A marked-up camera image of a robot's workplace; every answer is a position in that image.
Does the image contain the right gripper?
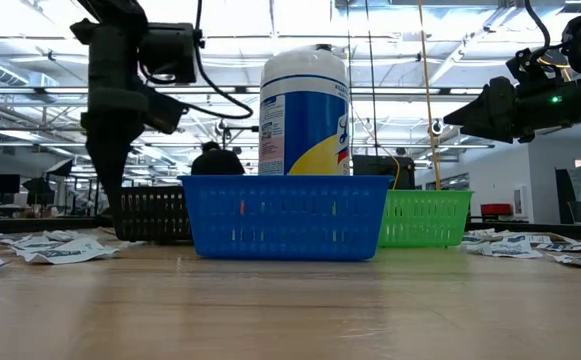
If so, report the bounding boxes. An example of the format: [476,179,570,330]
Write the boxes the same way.
[443,74,581,145]

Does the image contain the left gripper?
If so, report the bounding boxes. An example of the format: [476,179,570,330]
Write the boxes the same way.
[80,24,149,240]

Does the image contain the black plastic basket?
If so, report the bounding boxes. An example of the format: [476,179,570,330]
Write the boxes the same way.
[113,185,194,244]

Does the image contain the black equipment silhouette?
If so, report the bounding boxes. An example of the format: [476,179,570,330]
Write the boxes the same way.
[22,177,57,206]

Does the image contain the person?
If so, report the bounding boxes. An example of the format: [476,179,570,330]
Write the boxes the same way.
[190,141,246,176]

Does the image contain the dark room divider panel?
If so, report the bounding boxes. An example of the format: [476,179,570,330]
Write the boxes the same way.
[554,168,579,225]

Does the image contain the small black monitor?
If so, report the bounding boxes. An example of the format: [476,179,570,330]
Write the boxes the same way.
[0,173,21,195]

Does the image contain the green plastic basket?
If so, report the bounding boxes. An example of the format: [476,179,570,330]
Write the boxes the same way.
[377,189,475,249]

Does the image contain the black display screen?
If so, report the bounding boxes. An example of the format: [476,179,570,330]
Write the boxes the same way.
[352,154,416,191]

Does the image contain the blue plastic basket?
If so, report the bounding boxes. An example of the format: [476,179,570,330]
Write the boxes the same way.
[178,174,395,262]

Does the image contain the white disinfecting wipes canister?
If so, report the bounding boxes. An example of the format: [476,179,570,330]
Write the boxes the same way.
[258,44,352,176]

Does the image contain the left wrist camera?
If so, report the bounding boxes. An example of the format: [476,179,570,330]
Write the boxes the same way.
[144,88,189,135]

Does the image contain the yellow hanging cable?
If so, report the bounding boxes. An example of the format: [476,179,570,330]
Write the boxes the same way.
[416,0,442,191]

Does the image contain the framed wall picture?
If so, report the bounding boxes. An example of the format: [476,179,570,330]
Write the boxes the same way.
[512,185,527,217]

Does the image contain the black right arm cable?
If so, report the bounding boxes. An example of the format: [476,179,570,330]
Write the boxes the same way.
[523,0,554,51]

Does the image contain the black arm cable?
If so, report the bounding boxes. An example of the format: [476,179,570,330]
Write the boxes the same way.
[523,0,554,51]
[139,0,255,121]

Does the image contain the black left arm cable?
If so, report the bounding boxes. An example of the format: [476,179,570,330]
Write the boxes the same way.
[139,0,255,121]

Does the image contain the black hanging cable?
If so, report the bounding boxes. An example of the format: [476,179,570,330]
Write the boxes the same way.
[363,0,379,157]

